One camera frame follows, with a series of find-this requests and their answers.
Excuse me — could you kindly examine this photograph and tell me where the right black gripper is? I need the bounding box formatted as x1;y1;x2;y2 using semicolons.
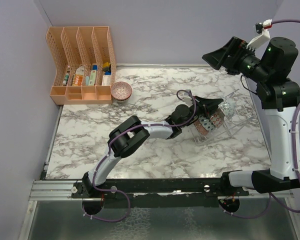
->
203;35;271;84

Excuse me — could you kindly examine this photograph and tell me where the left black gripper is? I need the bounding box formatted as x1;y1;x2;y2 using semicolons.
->
180;96;223;129

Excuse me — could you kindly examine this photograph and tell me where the grey white patterned bowl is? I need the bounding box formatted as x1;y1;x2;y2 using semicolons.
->
218;98;236;119

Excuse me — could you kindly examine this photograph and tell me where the dark blue patterned bowl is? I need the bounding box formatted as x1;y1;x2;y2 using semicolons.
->
210;108;225;128

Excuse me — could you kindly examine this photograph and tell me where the light blue patterned bowl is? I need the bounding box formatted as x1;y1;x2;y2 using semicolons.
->
198;116;216;133

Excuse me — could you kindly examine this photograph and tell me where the red floral bowl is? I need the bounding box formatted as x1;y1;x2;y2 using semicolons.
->
193;120;209;136

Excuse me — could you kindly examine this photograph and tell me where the pink patterned bowl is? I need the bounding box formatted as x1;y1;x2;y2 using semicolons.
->
110;81;133;101

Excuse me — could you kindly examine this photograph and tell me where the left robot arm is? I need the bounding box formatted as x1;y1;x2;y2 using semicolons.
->
77;96;223;198

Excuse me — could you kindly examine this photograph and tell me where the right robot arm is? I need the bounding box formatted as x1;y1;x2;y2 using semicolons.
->
202;37;300;196

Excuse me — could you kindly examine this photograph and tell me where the orange plastic file organizer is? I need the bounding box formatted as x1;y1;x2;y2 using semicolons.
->
46;26;117;106

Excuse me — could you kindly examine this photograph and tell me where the white wire dish rack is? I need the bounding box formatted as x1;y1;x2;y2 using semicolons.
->
190;89;256;145

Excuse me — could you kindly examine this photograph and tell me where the black mounting base rail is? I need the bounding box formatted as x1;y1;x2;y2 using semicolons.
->
71;178;249;209

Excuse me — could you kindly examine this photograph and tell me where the aluminium frame rail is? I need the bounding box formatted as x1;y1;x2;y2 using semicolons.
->
29;179;82;201

